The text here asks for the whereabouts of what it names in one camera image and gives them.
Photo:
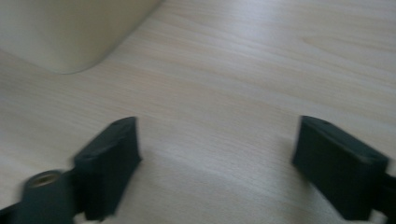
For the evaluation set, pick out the cream plastic container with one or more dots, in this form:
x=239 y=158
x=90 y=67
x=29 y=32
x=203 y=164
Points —
x=67 y=31

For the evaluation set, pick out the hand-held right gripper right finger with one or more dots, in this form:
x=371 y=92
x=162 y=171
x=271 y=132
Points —
x=339 y=174

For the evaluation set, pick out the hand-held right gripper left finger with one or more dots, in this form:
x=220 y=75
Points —
x=107 y=168

